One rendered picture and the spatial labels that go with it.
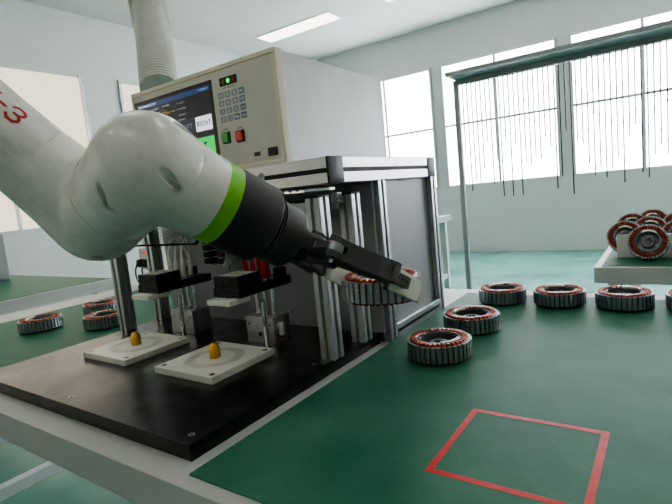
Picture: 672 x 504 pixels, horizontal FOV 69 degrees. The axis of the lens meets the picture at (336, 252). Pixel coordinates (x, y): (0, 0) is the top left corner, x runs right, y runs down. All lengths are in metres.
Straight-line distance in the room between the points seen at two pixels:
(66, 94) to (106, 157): 5.80
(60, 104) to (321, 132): 5.34
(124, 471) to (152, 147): 0.42
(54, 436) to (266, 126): 0.60
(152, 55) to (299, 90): 1.41
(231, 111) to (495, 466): 0.75
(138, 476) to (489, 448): 0.42
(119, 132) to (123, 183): 0.05
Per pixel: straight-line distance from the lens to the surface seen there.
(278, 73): 0.92
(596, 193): 7.01
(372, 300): 0.64
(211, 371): 0.85
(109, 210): 0.51
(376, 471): 0.58
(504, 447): 0.62
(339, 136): 1.05
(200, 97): 1.06
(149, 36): 2.40
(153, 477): 0.66
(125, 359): 1.02
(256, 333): 1.00
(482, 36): 7.52
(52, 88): 6.22
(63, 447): 0.84
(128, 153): 0.47
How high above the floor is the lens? 1.05
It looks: 7 degrees down
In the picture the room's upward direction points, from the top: 6 degrees counter-clockwise
